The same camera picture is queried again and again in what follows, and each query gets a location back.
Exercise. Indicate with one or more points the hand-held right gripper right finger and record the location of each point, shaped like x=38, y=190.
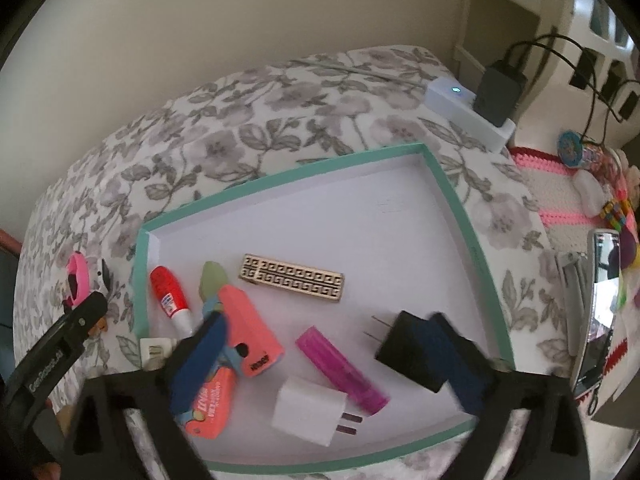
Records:
x=460, y=365

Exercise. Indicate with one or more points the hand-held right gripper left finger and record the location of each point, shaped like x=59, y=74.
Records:
x=200, y=360

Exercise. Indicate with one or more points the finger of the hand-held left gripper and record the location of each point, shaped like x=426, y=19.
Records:
x=82, y=320

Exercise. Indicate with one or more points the coral package white print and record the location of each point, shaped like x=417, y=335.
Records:
x=215, y=400

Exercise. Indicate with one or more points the white claw hair clip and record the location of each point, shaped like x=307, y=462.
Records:
x=155, y=352

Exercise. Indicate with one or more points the black wall charger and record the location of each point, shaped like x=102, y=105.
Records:
x=405, y=350

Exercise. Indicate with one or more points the coral package black print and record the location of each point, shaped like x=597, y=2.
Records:
x=250, y=330

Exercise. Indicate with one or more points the red glue stick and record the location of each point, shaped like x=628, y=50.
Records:
x=167, y=295

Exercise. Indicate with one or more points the green piece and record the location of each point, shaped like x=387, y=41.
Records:
x=214, y=282

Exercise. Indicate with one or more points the white wall charger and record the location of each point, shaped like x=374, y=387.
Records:
x=305, y=410

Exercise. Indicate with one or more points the magenta plastic tube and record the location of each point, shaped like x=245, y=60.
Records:
x=340, y=370

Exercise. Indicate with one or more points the gold patterned hair clip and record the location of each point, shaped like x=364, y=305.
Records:
x=295, y=277

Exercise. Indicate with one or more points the teal cardboard tray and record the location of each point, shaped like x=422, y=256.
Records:
x=380, y=230

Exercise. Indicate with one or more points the purple ball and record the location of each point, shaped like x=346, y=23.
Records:
x=629, y=250

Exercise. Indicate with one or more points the white oval case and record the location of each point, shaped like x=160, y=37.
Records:
x=590, y=191

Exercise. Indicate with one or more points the colourful bead toy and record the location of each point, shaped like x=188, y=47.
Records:
x=616, y=212

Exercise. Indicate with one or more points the floral blanket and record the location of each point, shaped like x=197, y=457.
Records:
x=225, y=125

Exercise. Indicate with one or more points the round colourful tin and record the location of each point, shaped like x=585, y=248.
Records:
x=572, y=149

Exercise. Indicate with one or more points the white power strip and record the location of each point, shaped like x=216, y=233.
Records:
x=465, y=110

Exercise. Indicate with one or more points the black power adapter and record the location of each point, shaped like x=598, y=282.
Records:
x=500, y=92

